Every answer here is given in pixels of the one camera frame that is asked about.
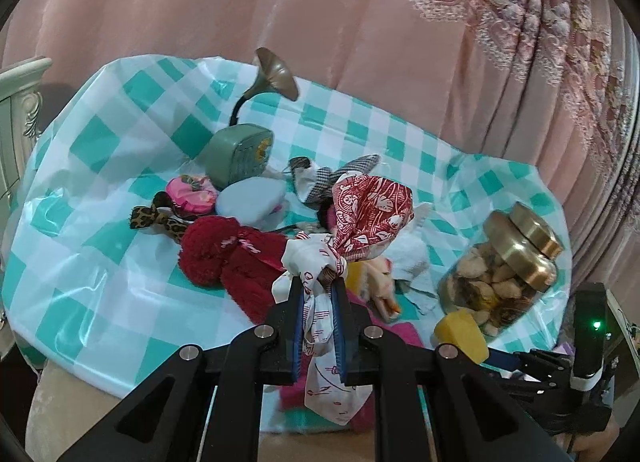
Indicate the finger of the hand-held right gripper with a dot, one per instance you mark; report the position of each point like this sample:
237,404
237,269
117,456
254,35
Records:
502,358

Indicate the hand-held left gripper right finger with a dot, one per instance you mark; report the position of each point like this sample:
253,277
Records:
341,329

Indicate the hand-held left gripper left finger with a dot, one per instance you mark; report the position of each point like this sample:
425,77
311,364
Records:
298,327

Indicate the yellow sponge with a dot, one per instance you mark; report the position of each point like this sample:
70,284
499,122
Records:
460,334

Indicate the white printed scarf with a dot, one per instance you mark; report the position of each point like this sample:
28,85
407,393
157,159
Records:
325,392

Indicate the leopard print scrunchie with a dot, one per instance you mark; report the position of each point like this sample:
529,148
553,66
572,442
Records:
172,227

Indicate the person's right forearm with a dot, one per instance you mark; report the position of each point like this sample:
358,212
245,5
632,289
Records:
597,442

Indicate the pink plush toy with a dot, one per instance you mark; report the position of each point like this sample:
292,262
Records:
382,277

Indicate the white fluffy cloth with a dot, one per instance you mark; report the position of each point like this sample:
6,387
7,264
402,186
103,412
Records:
407,252

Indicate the red knitted hat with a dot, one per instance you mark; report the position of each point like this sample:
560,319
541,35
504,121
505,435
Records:
220,252

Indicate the glass jar with gold lid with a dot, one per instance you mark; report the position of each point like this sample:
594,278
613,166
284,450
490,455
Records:
520,242

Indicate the red patterned scarf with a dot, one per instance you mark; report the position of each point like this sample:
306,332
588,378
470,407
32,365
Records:
370,212

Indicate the light blue pouch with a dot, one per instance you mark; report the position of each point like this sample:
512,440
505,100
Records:
250,197

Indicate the houndstooth cloth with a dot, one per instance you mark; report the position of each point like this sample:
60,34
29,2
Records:
320,182

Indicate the pink coin purse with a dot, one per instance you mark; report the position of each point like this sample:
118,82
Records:
190,197

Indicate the green radio with brass horn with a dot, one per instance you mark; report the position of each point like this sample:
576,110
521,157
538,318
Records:
237,152

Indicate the teal checked tablecloth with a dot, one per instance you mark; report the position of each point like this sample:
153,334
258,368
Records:
125,252

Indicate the pink lace-trimmed curtain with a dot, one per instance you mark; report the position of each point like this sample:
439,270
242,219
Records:
300,17

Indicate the white carved nightstand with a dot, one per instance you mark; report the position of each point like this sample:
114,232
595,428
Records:
20,107

